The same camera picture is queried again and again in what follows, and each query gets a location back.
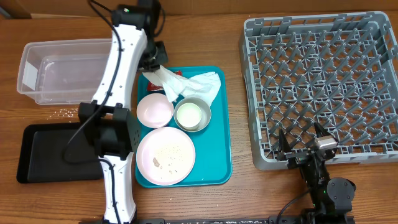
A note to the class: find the black plastic tray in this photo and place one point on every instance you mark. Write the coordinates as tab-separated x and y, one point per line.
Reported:
41	160

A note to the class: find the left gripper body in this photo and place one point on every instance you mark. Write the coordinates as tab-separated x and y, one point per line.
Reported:
153	53

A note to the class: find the clear plastic bin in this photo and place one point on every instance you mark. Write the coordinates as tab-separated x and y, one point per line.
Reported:
62	66

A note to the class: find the small pink bowl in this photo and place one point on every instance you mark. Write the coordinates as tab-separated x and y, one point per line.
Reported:
155	111

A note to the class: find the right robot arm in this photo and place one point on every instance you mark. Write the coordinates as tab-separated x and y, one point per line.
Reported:
331	197

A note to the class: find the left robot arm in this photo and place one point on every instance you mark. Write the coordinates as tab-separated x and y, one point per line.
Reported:
107	121

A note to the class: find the teal serving tray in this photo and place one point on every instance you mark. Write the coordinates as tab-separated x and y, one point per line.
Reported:
213	163

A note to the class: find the grey dishwasher rack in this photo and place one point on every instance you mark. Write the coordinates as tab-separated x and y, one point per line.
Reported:
338	70

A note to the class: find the small white cup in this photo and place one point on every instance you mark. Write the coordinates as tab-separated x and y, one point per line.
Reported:
189	116

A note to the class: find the large pink plate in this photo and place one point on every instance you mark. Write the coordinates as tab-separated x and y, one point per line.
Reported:
165	156

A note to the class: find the red snack wrapper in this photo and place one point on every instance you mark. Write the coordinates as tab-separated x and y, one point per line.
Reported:
153	87

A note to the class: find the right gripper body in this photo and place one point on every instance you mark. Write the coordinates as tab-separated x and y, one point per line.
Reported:
298	157

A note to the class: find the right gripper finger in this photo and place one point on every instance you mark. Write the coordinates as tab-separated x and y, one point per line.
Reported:
283	145
320	130

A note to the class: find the grey bowl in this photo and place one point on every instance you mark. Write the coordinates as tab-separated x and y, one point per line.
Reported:
205	109

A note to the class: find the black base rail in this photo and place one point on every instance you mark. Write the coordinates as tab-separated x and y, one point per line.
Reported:
270	220

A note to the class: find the white napkin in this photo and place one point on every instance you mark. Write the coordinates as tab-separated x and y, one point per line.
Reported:
204	86

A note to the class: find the scattered rice grains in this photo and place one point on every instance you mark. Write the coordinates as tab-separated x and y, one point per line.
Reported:
64	113

